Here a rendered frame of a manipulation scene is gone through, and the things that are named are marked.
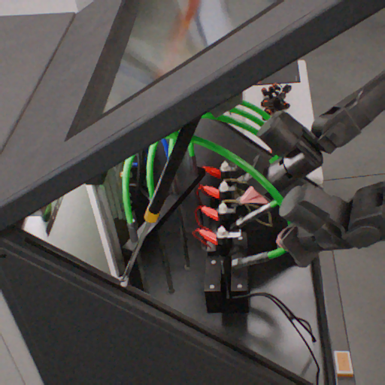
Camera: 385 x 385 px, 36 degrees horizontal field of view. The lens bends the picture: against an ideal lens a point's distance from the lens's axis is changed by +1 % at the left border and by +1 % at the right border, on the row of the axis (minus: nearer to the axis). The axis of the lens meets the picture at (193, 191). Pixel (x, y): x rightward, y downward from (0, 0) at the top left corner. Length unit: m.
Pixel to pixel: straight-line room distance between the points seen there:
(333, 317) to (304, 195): 0.50
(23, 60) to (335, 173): 2.28
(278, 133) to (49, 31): 0.57
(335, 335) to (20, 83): 0.82
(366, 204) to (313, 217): 0.08
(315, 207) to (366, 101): 0.29
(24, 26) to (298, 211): 0.78
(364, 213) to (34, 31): 0.83
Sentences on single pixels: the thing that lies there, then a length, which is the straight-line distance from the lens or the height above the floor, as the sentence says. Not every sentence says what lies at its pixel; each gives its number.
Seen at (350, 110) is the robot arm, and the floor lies 1.42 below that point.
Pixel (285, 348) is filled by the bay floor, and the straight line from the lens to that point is 1.45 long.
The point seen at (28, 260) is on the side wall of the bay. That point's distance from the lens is 0.92.
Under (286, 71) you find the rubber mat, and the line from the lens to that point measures 2.16.
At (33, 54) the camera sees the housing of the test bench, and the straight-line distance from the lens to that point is 1.28.
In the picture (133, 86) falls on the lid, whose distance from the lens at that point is 0.84.
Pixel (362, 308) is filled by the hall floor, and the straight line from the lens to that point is 2.61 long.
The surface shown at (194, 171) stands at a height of 1.11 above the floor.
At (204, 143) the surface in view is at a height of 1.42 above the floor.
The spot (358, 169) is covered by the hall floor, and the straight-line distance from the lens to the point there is 3.30.
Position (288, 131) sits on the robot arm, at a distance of 1.09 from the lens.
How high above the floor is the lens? 2.01
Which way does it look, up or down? 39 degrees down
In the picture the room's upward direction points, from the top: 8 degrees counter-clockwise
